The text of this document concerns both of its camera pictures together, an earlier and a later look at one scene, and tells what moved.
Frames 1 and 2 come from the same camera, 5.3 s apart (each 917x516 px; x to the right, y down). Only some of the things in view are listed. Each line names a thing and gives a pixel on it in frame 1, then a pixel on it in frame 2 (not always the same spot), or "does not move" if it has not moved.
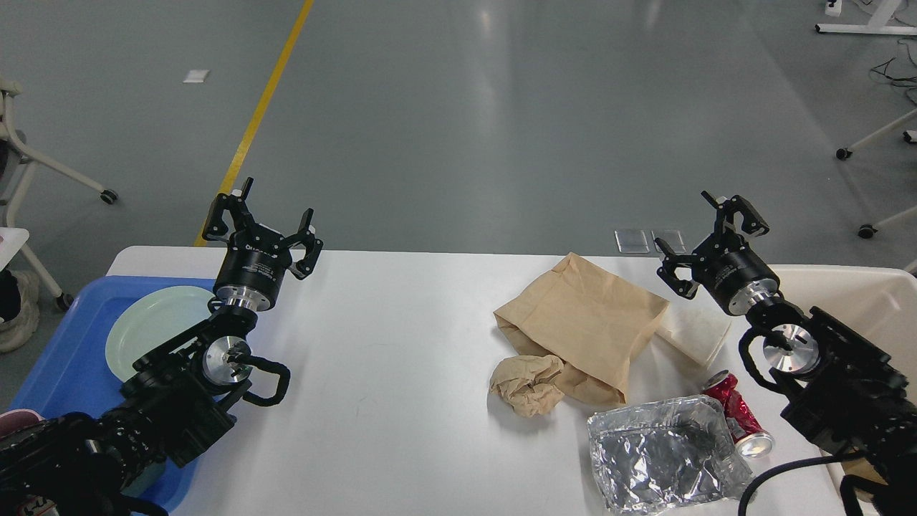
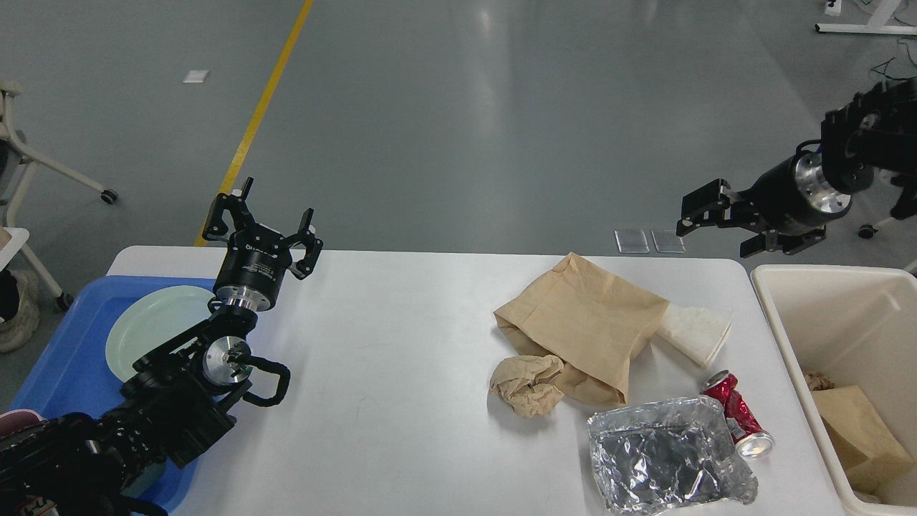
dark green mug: [150, 472] does not move
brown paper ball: [533, 385] does not move
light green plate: [147, 318] does not move
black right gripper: [725, 262] to [797, 196]
